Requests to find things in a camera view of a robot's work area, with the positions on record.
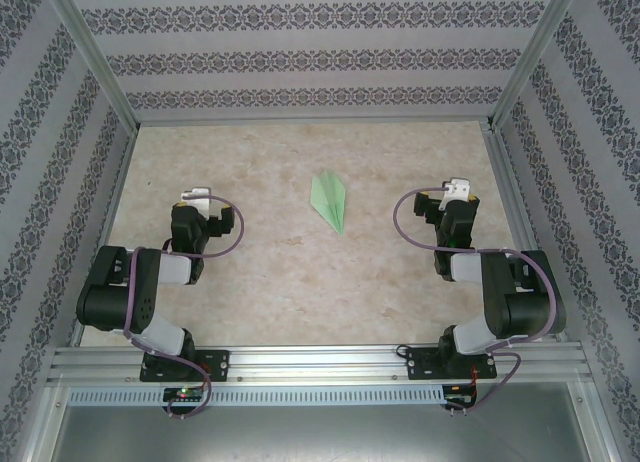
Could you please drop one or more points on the light green paper sheet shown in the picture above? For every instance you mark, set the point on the light green paper sheet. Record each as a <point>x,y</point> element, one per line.
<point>327,197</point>

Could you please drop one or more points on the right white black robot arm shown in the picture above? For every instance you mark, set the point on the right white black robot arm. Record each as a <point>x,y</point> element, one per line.
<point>525,302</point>

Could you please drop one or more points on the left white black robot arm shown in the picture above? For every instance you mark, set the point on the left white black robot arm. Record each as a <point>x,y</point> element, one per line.
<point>110,292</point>

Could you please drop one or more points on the sheet metal panel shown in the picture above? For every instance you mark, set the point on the sheet metal panel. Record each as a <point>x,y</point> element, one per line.
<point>320,434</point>

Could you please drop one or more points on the left small circuit board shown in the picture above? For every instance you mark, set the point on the left small circuit board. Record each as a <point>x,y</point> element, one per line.
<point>184,394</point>

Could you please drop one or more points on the small circuit board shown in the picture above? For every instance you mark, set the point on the small circuit board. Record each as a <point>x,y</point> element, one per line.
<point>457,393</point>
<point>184,394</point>

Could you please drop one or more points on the right small circuit board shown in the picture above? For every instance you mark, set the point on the right small circuit board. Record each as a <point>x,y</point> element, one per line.
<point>457,393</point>

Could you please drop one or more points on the right aluminium side rail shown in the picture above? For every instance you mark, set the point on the right aluminium side rail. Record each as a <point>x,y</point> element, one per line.
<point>522,232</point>

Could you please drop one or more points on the aluminium side rail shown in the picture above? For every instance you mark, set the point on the aluminium side rail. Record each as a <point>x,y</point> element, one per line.
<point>522,232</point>
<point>102,237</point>

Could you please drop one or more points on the left aluminium side rail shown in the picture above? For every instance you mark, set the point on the left aluminium side rail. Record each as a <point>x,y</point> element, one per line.
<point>102,237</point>

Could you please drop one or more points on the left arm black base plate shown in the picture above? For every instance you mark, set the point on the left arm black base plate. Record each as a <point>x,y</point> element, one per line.
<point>217,364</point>

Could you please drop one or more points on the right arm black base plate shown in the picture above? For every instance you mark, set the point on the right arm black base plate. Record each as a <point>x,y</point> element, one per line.
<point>420,364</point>

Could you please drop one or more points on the right aluminium frame post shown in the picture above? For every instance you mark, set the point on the right aluminium frame post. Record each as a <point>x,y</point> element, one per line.
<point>535,57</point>

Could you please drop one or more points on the aluminium frame post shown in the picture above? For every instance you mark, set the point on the aluminium frame post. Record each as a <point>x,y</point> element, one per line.
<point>92,57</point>
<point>535,57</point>

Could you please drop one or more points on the aluminium mounting rail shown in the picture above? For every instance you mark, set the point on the aluminium mounting rail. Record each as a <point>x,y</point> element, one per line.
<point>320,362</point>

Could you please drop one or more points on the left aluminium frame post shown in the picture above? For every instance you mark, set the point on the left aluminium frame post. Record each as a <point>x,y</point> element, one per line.
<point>92,57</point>

